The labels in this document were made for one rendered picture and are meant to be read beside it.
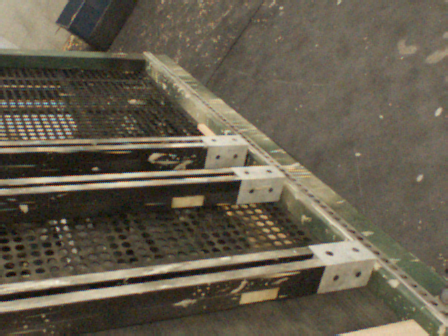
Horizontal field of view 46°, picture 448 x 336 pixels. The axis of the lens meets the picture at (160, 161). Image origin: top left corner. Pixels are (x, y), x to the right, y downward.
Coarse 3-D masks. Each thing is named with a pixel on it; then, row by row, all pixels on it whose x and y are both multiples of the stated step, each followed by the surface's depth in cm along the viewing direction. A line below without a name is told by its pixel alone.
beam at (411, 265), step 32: (224, 128) 158; (256, 128) 162; (256, 160) 142; (288, 160) 144; (288, 192) 129; (320, 192) 129; (320, 224) 119; (352, 224) 118; (384, 288) 102; (416, 320) 95
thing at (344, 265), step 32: (256, 256) 97; (288, 256) 99; (320, 256) 100; (352, 256) 102; (0, 288) 80; (32, 288) 81; (64, 288) 83; (96, 288) 85; (128, 288) 84; (160, 288) 85; (192, 288) 88; (224, 288) 91; (256, 288) 94; (288, 288) 97; (320, 288) 101; (0, 320) 76; (32, 320) 78; (64, 320) 81; (96, 320) 83; (128, 320) 86
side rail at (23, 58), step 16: (0, 48) 198; (0, 64) 194; (16, 64) 196; (32, 64) 199; (48, 64) 201; (64, 64) 203; (80, 64) 205; (96, 64) 208; (112, 64) 210; (128, 64) 213; (144, 64) 215
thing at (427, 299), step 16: (160, 64) 209; (176, 80) 193; (192, 96) 180; (256, 144) 149; (272, 160) 141; (288, 176) 134; (304, 192) 127; (320, 208) 121; (336, 224) 116; (384, 256) 107; (400, 272) 102; (416, 288) 98; (432, 304) 95
